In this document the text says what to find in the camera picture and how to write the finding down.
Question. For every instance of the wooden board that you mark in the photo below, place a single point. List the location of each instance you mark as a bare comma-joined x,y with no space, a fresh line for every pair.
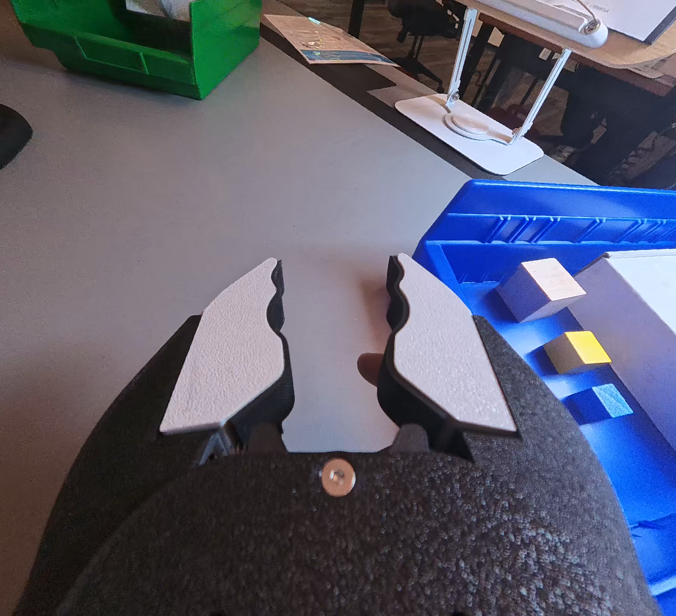
628,54

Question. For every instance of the green plastic bin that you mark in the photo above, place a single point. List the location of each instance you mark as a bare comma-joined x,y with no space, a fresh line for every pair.
222,46

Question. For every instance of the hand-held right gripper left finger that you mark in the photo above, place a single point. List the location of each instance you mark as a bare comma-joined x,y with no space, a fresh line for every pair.
232,352

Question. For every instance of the black office chair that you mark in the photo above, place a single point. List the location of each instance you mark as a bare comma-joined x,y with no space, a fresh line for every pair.
417,14

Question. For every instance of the printed paper leaflet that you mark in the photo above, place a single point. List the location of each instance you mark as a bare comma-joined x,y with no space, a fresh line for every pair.
327,38

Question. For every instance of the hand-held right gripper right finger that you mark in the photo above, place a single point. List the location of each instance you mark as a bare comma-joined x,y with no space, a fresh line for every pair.
443,362

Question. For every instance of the white document stand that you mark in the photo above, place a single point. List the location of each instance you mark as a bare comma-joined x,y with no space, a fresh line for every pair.
475,136

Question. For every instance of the person's right hand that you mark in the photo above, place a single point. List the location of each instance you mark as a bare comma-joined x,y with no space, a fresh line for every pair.
371,367

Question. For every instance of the blue plastic bin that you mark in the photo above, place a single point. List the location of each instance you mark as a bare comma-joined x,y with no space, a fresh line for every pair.
623,468

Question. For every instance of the yellow wooden cube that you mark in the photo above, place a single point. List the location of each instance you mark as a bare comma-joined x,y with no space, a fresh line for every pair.
581,347

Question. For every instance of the black mesh chair armrest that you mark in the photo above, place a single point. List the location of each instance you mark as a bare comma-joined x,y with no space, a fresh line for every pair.
13,136

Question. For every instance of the blue wooden cube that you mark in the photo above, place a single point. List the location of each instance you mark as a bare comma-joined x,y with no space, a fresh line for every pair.
612,400

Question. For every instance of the natural wooden cube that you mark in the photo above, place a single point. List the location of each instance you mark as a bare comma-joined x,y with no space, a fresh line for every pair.
549,281

